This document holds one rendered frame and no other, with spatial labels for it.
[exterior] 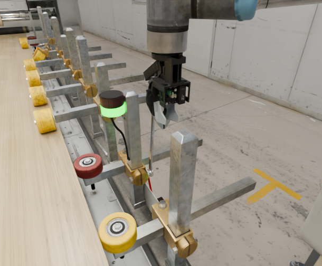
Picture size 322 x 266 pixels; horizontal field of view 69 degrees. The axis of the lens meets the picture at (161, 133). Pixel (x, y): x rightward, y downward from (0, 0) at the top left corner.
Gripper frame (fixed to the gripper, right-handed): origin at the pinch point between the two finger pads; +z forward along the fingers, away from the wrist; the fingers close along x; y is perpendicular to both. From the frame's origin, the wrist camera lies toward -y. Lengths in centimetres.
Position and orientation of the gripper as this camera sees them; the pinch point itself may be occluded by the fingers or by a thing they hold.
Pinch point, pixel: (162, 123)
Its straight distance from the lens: 65.5
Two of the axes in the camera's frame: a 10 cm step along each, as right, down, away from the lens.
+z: 0.0, 8.5, 5.3
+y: 4.8, 4.7, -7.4
